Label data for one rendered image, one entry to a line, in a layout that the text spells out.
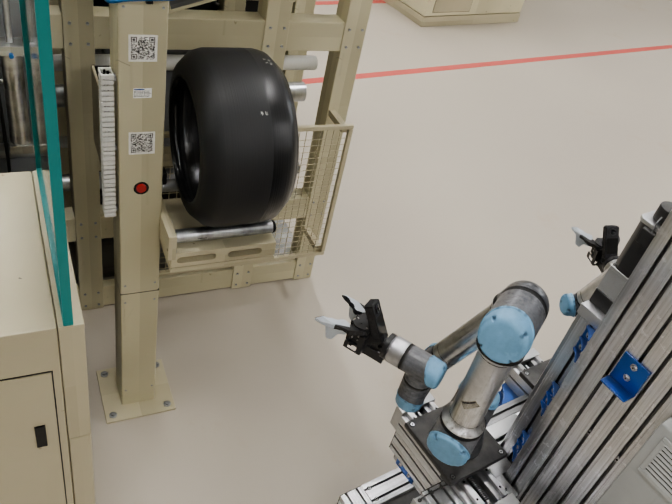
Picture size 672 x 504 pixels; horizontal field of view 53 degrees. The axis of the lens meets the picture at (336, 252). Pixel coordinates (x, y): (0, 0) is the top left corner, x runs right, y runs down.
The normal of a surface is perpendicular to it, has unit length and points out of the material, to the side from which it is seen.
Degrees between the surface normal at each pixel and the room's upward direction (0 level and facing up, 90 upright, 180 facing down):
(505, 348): 83
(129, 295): 90
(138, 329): 90
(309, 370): 0
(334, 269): 0
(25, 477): 90
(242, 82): 24
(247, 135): 57
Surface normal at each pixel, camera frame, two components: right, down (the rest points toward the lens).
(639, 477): -0.83, 0.22
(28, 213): 0.19, -0.76
